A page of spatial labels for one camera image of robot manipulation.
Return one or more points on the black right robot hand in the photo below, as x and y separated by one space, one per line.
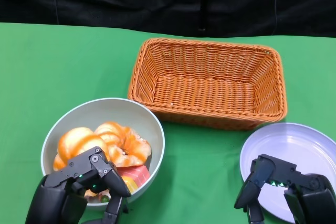
315 197

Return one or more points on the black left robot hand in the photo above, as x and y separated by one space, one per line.
60 197

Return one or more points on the salmon pink layered cake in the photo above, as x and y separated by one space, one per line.
137 172

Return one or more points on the pale green bowl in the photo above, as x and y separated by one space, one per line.
105 111

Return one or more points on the lavender plate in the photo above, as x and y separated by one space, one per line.
288 142

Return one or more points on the orange wicker basket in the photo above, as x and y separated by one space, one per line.
204 90

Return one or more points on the green tablecloth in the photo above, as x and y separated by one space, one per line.
65 64

